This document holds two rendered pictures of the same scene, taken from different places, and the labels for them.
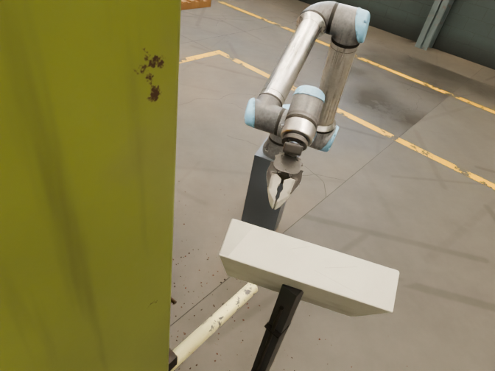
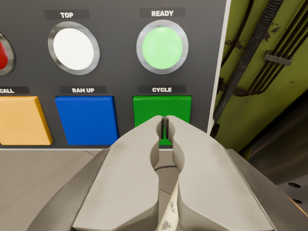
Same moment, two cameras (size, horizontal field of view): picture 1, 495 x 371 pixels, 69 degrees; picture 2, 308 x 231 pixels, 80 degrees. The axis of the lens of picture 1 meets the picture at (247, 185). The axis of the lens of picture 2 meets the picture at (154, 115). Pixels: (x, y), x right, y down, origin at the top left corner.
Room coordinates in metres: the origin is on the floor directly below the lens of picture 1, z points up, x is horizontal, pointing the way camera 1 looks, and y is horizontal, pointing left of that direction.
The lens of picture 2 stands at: (0.74, -0.09, 1.23)
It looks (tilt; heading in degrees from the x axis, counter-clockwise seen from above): 59 degrees down; 174
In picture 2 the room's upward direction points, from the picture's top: 3 degrees counter-clockwise
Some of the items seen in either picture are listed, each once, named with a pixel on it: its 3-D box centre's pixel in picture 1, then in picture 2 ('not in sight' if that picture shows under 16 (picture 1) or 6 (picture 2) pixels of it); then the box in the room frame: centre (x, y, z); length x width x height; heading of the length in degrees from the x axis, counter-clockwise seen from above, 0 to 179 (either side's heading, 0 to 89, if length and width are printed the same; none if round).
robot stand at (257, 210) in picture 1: (269, 191); not in sight; (1.73, -0.14, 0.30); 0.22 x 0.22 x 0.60; 76
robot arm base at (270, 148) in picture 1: (281, 144); not in sight; (1.73, -0.14, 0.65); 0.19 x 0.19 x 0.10
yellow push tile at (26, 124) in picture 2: not in sight; (20, 120); (0.59, -0.27, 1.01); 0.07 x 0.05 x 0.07; 81
